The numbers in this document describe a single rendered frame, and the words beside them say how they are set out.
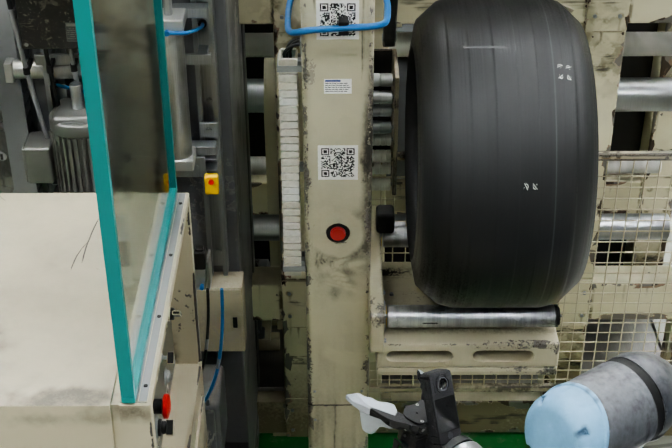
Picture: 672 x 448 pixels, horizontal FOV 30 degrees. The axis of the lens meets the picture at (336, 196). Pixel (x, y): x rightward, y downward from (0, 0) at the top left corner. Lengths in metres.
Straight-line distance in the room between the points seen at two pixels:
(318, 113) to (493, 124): 0.34
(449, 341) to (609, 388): 0.88
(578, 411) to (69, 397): 0.69
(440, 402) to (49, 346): 0.60
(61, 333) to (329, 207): 0.71
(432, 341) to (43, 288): 0.84
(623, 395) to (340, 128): 0.89
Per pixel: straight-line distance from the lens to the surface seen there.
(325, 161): 2.35
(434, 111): 2.18
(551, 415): 1.63
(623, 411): 1.64
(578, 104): 2.20
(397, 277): 2.75
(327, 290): 2.51
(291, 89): 2.29
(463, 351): 2.49
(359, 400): 2.03
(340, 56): 2.25
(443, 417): 1.98
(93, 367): 1.82
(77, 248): 2.07
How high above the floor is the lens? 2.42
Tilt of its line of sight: 32 degrees down
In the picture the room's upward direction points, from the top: straight up
